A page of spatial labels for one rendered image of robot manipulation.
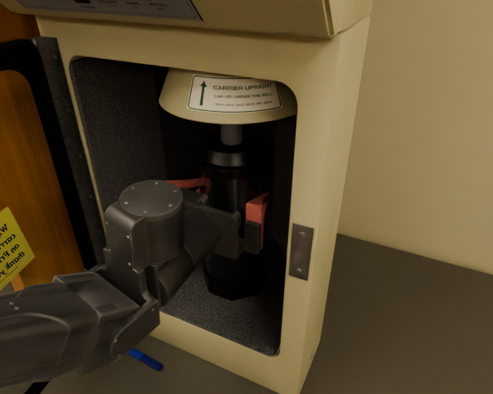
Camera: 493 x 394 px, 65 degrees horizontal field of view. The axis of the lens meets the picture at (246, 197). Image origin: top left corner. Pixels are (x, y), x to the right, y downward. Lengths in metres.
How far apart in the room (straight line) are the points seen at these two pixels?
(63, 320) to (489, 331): 0.64
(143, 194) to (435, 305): 0.57
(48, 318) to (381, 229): 0.70
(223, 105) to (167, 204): 0.11
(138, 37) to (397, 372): 0.56
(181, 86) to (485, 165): 0.57
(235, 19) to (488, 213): 0.66
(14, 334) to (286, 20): 0.28
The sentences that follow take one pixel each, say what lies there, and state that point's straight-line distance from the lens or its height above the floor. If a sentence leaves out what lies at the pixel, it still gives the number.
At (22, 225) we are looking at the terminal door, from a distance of 0.48.
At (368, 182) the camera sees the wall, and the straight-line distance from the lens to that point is 0.83.
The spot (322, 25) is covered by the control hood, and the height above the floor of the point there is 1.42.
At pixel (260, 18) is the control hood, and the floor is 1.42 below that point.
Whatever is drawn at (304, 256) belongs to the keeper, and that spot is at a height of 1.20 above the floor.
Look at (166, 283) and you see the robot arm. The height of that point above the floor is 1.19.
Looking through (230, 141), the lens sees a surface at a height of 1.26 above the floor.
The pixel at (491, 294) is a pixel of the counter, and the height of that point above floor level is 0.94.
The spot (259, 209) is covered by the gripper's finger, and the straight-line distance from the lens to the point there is 0.44.
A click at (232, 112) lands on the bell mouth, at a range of 0.39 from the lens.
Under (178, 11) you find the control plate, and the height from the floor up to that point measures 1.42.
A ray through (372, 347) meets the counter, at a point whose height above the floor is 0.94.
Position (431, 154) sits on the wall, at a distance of 0.79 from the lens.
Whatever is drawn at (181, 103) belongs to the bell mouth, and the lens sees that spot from 0.41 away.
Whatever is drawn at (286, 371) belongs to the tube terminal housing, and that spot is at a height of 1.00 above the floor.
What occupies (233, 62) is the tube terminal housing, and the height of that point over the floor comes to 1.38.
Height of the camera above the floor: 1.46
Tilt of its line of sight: 32 degrees down
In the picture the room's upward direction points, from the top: straight up
